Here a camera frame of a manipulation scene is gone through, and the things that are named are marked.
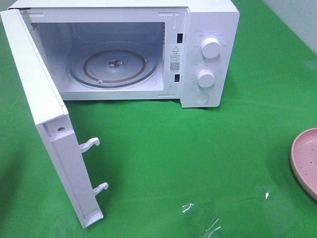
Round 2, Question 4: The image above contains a white wall panel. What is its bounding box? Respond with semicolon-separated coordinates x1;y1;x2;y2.
264;0;317;53

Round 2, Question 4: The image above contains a white microwave door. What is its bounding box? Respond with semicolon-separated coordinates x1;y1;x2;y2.
0;9;108;228

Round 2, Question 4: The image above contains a green table cloth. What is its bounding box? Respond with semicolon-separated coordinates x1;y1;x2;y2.
0;0;317;238

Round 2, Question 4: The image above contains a white microwave oven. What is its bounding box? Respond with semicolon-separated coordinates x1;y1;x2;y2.
7;0;240;108

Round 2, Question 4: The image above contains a white round knob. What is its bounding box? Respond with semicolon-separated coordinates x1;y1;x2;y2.
201;37;221;59
197;70;215;88

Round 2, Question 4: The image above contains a round white door button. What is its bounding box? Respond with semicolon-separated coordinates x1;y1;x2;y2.
194;93;209;105

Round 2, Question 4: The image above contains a pink speckled plate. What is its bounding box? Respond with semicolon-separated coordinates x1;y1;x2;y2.
290;128;317;199

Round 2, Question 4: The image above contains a glass microwave turntable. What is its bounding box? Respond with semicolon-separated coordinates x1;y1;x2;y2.
69;41;162;89

